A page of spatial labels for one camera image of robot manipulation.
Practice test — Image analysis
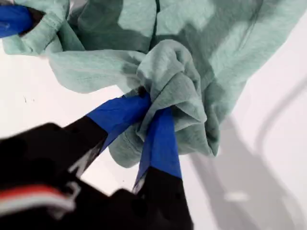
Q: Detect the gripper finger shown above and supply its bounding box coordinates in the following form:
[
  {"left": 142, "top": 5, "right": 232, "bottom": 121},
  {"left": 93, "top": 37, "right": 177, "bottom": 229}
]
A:
[
  {"left": 132, "top": 107, "right": 194, "bottom": 230},
  {"left": 0, "top": 4, "right": 46, "bottom": 38},
  {"left": 35, "top": 87, "right": 153, "bottom": 178}
]

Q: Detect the pale green t-shirt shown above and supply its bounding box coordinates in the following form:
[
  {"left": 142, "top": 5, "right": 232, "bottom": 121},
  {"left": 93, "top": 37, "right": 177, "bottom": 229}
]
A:
[{"left": 1, "top": 0, "right": 307, "bottom": 170}]

